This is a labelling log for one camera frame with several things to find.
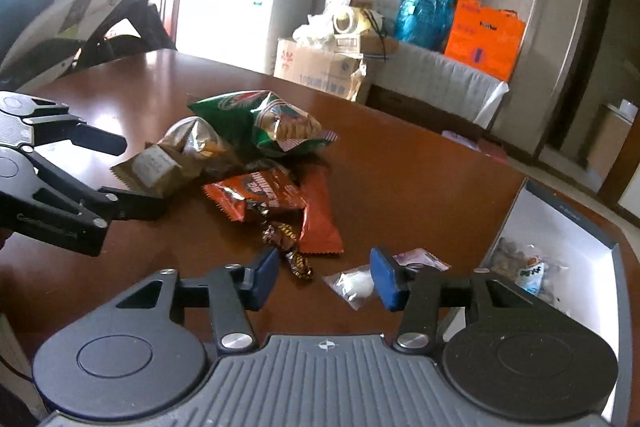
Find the olive brown snack packet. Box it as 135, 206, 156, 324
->
111, 144, 202, 198

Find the small clear white candy bag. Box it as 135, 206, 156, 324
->
322, 265, 374, 310

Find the gold brown candy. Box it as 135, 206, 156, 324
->
262, 221, 314, 281

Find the clear bag of nuts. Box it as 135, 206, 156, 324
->
488, 236, 568, 308

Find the small orange snack packet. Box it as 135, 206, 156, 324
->
202, 168, 306, 222

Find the clear bag of walnuts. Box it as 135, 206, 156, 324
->
157, 116, 242, 178

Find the long orange snack bar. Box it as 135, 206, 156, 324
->
298, 164, 344, 256

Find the black chair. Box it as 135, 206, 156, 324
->
74, 0, 176, 70

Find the grey blue cardboard box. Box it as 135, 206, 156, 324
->
482, 179, 634, 426

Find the green chips bag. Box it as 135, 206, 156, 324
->
188, 90, 338, 158

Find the white small refrigerator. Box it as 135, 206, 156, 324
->
176, 0, 312, 75

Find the white cloth covered cabinet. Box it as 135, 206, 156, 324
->
366, 42, 509, 141

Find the brown cardboard carton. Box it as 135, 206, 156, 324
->
273, 39, 370, 104

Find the wooden kitchen cabinet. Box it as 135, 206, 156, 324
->
587, 104, 634, 180

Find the small cardboard box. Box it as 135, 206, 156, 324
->
334, 32, 399, 56

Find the orange paper shopping bag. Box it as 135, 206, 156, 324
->
445, 0, 526, 82

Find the white plastic bags pile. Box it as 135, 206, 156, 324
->
292, 0, 352, 51

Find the blue plastic bag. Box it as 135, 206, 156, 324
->
394, 0, 456, 52

